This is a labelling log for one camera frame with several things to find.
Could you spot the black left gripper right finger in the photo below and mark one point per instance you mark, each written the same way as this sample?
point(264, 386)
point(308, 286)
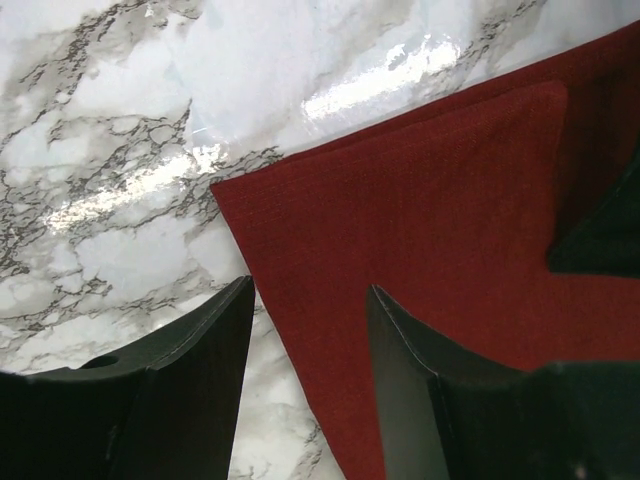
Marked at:
point(446, 412)

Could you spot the dark red cloth napkin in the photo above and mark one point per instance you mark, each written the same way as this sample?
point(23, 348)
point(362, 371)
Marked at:
point(452, 209)

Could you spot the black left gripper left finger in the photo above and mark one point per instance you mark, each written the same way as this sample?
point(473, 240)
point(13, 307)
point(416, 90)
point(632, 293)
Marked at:
point(162, 407)

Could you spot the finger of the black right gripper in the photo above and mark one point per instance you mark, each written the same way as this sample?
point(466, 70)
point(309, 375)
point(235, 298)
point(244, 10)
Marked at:
point(606, 242)

